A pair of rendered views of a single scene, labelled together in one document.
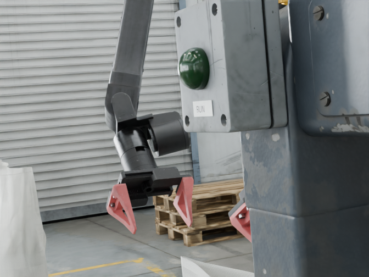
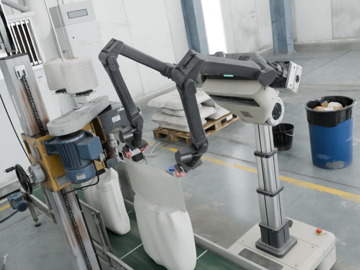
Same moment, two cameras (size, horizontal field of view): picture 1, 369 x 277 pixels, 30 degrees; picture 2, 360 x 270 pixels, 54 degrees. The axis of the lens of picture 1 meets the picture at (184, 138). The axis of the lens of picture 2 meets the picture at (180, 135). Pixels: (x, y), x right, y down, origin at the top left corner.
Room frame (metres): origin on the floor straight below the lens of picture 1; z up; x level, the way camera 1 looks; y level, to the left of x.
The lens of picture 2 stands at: (2.65, -0.33, 1.84)
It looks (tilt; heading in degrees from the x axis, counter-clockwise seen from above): 20 degrees down; 166
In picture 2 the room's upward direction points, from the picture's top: 11 degrees counter-clockwise
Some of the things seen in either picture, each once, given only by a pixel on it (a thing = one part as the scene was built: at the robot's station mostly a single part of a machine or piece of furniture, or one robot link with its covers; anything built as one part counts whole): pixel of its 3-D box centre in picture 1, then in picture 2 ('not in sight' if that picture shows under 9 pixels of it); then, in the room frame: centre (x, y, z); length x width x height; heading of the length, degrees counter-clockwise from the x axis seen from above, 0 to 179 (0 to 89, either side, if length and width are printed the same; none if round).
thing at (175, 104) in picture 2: not in sight; (189, 99); (-2.01, 1.10, 0.56); 0.66 x 0.42 x 0.15; 114
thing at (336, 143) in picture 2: not in sight; (330, 132); (-0.18, 1.97, 0.32); 0.51 x 0.48 x 0.65; 114
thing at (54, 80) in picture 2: not in sight; (58, 73); (0.55, -0.42, 1.61); 0.15 x 0.14 x 0.17; 24
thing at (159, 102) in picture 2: not in sight; (170, 98); (-2.38, 0.92, 0.56); 0.66 x 0.43 x 0.15; 112
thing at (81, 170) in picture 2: not in sight; (76, 157); (0.85, -0.44, 1.21); 0.15 x 0.15 x 0.25
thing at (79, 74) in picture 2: not in sight; (79, 74); (0.78, -0.31, 1.61); 0.17 x 0.17 x 0.17
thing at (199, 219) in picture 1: (228, 208); not in sight; (6.58, -0.37, 0.22); 1.21 x 0.84 x 0.14; 114
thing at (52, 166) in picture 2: not in sight; (63, 151); (0.62, -0.51, 1.18); 0.34 x 0.25 x 0.31; 114
